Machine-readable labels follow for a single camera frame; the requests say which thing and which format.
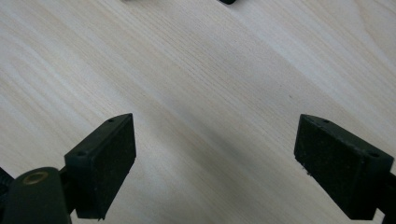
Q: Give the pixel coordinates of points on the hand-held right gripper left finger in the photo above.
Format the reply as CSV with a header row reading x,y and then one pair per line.
x,y
102,165

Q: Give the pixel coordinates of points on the black object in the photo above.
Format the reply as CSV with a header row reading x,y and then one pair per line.
x,y
227,1

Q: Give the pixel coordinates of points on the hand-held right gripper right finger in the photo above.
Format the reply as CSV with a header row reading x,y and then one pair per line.
x,y
339,168

